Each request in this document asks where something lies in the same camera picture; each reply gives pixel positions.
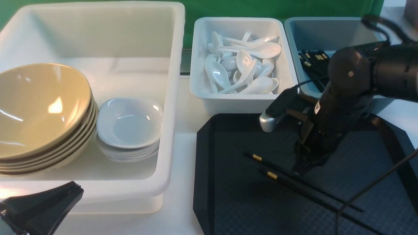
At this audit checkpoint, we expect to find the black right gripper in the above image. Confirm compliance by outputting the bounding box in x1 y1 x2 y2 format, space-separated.
287 82 374 175

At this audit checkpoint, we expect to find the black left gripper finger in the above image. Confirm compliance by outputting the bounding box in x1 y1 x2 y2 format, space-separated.
0 181 84 235

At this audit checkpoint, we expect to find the black chopstick gold band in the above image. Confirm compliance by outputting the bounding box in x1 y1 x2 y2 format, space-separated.
244 151 345 203
259 168 386 235

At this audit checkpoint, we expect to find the beige noodle bowl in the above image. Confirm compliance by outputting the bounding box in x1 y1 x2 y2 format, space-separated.
0 63 92 160

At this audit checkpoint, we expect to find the white ceramic soup spoon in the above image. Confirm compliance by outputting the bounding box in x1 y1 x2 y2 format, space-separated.
219 50 257 94

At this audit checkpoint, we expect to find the white square sauce dish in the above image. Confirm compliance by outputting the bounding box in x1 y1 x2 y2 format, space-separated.
96 98 163 149

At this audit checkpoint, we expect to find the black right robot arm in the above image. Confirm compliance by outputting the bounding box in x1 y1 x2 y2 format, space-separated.
292 42 417 176

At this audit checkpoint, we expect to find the top stacked beige bowl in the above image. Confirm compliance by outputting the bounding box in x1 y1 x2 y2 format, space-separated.
0 96 96 166

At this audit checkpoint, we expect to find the stacked beige bowl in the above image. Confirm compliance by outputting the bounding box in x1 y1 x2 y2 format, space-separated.
0 96 96 166
1 109 98 176
1 123 96 177
1 105 98 170

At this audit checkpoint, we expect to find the bottom stacked beige bowl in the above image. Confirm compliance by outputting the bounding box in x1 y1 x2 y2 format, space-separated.
1 123 96 177

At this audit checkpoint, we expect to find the black serving tray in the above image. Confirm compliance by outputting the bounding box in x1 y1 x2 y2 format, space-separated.
193 114 418 235

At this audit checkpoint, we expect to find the bundle of black chopsticks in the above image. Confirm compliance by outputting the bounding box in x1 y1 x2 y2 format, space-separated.
298 50 330 93

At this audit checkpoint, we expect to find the stack of white dishes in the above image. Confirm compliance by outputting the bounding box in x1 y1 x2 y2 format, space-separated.
96 135 160 163

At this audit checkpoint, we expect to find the pile of white spoons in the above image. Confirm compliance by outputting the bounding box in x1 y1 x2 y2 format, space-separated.
203 31 282 95

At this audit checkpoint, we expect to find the white spoon bin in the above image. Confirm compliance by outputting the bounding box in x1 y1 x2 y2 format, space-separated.
190 17 298 116

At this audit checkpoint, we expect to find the grey-blue chopstick bin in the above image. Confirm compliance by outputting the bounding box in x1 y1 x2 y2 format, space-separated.
284 17 385 82

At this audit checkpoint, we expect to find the green backdrop cloth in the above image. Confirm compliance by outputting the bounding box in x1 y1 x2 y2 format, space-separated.
0 0 386 49

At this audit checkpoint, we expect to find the large white plastic tub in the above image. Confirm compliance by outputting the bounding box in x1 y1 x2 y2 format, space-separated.
1 1 185 213

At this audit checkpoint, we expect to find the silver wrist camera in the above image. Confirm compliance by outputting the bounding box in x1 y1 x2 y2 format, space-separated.
259 86 312 133

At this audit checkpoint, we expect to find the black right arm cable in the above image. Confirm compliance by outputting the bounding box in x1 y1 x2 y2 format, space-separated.
296 15 418 235

